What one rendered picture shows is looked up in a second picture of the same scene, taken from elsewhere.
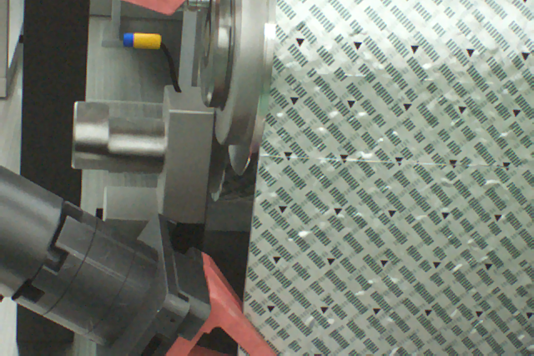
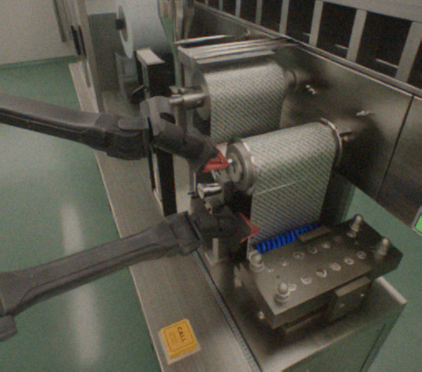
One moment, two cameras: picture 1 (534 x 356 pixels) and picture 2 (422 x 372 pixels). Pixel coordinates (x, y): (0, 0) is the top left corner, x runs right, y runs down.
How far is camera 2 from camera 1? 0.41 m
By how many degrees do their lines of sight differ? 19
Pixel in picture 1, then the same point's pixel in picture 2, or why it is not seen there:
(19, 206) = (211, 222)
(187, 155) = (227, 190)
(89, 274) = (226, 229)
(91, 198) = not seen: hidden behind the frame
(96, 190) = not seen: hidden behind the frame
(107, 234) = (226, 219)
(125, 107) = not seen: hidden behind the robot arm
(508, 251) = (299, 195)
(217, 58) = (240, 176)
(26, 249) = (214, 230)
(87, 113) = (204, 187)
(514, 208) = (300, 187)
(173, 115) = (224, 183)
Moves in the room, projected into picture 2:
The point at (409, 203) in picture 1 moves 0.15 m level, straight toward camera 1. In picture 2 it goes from (281, 193) to (301, 238)
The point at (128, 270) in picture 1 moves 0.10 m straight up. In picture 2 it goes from (232, 225) to (233, 193)
